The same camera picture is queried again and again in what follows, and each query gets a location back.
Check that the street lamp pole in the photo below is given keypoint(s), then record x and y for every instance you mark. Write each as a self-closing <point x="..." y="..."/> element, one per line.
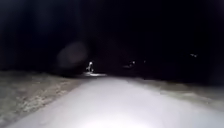
<point x="90" y="66"/>

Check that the pale grey paved path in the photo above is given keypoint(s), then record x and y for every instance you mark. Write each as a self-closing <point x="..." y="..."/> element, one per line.
<point x="113" y="103"/>

